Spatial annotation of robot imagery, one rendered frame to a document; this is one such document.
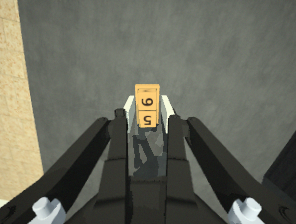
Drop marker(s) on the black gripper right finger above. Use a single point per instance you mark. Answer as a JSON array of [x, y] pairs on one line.
[[245, 200]]

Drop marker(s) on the yellow cube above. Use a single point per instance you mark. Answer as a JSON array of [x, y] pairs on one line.
[[147, 99], [147, 118]]

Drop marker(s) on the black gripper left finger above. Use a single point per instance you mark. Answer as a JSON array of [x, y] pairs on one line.
[[48, 200]]

